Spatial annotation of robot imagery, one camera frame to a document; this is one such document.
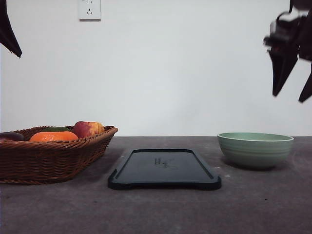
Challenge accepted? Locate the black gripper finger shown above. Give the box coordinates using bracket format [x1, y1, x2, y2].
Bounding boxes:
[268, 50, 300, 96]
[298, 72, 312, 102]
[0, 0, 22, 58]

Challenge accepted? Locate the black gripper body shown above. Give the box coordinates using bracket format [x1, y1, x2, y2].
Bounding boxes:
[264, 0, 312, 61]

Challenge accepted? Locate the orange tangerine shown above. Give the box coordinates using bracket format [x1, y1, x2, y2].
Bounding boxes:
[29, 131, 79, 141]

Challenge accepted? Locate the green lime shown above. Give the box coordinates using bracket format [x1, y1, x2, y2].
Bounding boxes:
[42, 127, 69, 132]

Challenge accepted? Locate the brown wicker basket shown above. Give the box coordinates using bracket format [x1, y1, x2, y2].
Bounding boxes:
[0, 126, 118, 185]

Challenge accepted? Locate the light green ceramic bowl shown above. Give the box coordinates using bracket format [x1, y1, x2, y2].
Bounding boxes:
[217, 132, 294, 166]

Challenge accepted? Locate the white wall socket left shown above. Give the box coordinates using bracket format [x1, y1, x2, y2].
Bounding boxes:
[78, 0, 102, 22]

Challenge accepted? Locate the dark teal rectangular tray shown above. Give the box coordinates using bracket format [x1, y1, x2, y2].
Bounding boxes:
[108, 149, 222, 190]

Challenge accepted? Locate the red yellow apple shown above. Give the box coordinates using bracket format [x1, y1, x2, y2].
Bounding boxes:
[73, 121, 104, 138]

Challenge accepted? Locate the dark purple plum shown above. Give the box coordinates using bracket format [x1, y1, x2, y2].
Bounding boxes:
[0, 132, 24, 141]

